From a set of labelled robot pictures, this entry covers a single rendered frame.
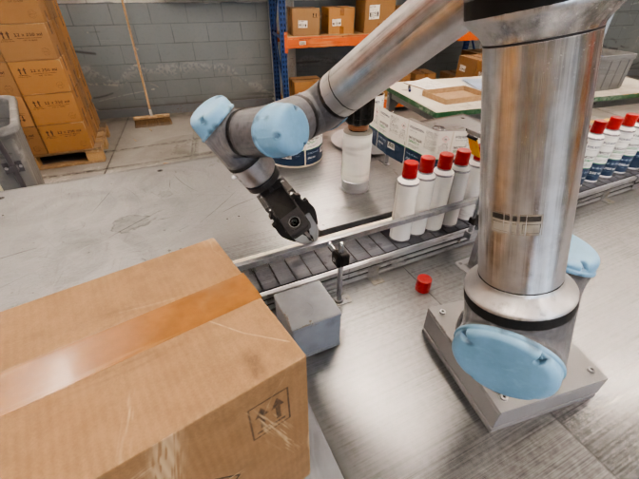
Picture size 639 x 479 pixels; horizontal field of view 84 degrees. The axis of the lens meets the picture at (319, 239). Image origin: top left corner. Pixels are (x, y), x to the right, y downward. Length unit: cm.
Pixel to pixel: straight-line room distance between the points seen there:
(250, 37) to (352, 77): 463
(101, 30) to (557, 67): 505
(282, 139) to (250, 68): 471
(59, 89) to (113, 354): 357
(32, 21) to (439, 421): 373
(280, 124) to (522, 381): 43
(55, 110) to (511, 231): 381
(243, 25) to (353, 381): 478
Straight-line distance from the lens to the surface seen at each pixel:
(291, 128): 53
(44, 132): 403
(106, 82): 532
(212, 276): 46
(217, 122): 60
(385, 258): 87
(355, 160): 106
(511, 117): 35
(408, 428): 66
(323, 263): 83
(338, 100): 59
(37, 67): 389
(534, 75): 34
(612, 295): 106
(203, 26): 512
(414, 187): 84
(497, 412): 66
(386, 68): 54
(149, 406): 36
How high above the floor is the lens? 141
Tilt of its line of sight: 36 degrees down
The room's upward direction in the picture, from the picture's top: straight up
